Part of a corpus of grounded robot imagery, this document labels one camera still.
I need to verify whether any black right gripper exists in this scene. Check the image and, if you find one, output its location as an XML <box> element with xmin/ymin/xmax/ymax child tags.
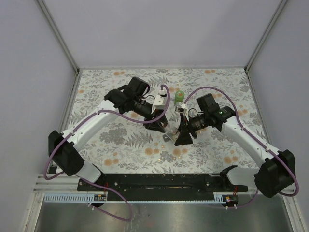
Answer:
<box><xmin>175</xmin><ymin>112</ymin><xmax>209</xmax><ymax>147</ymax></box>

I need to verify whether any grey weekly pill organizer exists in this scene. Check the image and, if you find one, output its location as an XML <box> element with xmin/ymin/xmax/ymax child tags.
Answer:
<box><xmin>162</xmin><ymin>135</ymin><xmax>172</xmax><ymax>142</ymax></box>

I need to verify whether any green bottle cap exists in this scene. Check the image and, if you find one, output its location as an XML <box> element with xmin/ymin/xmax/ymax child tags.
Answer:
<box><xmin>175</xmin><ymin>90</ymin><xmax>185</xmax><ymax>101</ymax></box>

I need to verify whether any green pill bottle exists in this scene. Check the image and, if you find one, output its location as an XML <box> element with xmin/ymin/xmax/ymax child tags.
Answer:
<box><xmin>174</xmin><ymin>98</ymin><xmax>183</xmax><ymax>106</ymax></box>

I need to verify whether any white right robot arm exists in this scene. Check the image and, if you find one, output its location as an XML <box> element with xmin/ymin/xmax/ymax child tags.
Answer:
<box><xmin>175</xmin><ymin>94</ymin><xmax>296</xmax><ymax>198</ymax></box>

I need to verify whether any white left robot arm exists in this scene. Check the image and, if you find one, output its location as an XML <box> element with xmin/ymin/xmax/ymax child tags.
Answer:
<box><xmin>44</xmin><ymin>77</ymin><xmax>170</xmax><ymax>191</ymax></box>

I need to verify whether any floral table mat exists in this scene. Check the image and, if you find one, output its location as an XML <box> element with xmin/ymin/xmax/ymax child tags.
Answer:
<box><xmin>67</xmin><ymin>68</ymin><xmax>265</xmax><ymax>173</ymax></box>

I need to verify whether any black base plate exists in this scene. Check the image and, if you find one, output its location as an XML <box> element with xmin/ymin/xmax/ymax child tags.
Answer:
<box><xmin>77</xmin><ymin>174</ymin><xmax>248</xmax><ymax>196</ymax></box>

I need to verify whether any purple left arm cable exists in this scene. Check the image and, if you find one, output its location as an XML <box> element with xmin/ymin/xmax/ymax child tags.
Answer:
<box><xmin>44</xmin><ymin>84</ymin><xmax>170</xmax><ymax>222</ymax></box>

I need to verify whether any aluminium frame rail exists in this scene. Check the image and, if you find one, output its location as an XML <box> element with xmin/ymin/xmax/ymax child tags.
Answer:
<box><xmin>33</xmin><ymin>174</ymin><xmax>79</xmax><ymax>193</ymax></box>

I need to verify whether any white cable duct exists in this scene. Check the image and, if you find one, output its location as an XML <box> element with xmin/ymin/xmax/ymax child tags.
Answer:
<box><xmin>44</xmin><ymin>191</ymin><xmax>226</xmax><ymax>204</ymax></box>

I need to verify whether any left aluminium corner post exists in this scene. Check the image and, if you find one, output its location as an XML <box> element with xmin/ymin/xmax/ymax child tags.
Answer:
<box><xmin>35</xmin><ymin>0</ymin><xmax>80</xmax><ymax>73</ymax></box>

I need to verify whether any aluminium corner post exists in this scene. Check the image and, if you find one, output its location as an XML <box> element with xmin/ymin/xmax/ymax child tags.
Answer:
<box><xmin>35</xmin><ymin>0</ymin><xmax>80</xmax><ymax>73</ymax></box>
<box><xmin>244</xmin><ymin>0</ymin><xmax>289</xmax><ymax>73</ymax></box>

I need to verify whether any right aluminium corner post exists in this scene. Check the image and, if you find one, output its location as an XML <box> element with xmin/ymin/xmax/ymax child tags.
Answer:
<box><xmin>244</xmin><ymin>0</ymin><xmax>289</xmax><ymax>73</ymax></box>

